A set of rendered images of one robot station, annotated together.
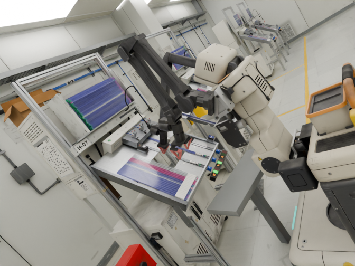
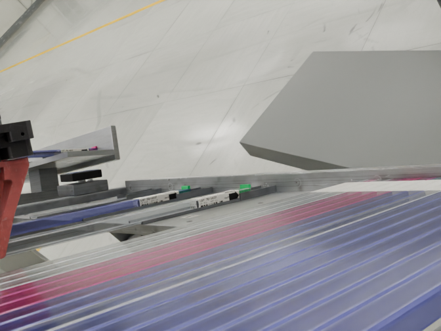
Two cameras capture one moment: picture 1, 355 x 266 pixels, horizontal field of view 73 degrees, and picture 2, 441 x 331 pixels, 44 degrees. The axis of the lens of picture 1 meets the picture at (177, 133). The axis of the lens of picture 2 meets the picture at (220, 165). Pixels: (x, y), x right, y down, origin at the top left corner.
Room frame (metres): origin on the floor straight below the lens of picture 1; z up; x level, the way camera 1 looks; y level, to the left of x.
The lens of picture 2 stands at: (1.45, 0.49, 1.10)
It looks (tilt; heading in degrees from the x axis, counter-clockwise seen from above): 30 degrees down; 289
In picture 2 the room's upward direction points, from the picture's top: 42 degrees counter-clockwise
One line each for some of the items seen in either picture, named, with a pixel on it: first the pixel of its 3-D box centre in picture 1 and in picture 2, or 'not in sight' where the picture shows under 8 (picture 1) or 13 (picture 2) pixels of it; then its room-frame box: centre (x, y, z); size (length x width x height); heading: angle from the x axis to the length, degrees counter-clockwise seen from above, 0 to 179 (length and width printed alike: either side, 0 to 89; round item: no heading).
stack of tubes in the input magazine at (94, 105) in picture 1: (99, 103); not in sight; (1.93, 0.36, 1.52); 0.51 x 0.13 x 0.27; 142
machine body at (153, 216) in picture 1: (174, 222); not in sight; (1.96, 0.49, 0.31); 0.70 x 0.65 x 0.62; 142
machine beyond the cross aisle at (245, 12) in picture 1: (253, 35); not in sight; (7.04, -3.49, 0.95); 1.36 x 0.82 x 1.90; 52
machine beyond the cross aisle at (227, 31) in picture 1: (243, 45); not in sight; (5.91, -2.58, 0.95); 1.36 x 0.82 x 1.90; 52
